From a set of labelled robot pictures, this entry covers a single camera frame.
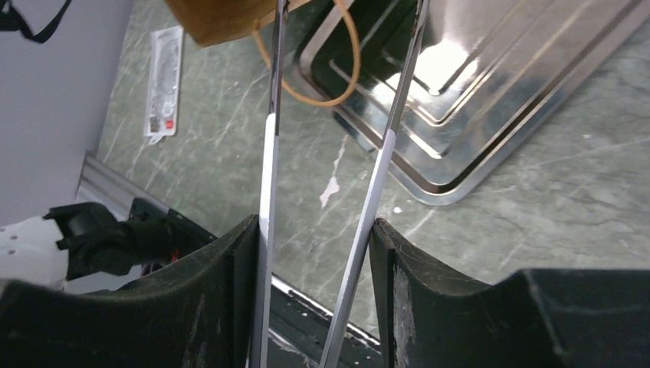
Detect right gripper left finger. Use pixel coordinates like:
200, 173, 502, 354
1, 215, 258, 367

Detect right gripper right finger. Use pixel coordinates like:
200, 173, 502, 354
369, 218, 649, 367

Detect metal tongs white handles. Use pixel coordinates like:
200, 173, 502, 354
249, 1, 429, 367

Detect green paper bag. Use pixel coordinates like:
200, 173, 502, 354
166, 0, 362, 107

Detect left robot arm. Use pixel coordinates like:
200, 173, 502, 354
1, 200, 216, 294

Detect metal tray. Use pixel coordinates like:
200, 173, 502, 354
295, 1, 649, 205

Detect clear plastic packet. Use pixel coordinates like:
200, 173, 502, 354
143, 26, 184, 146

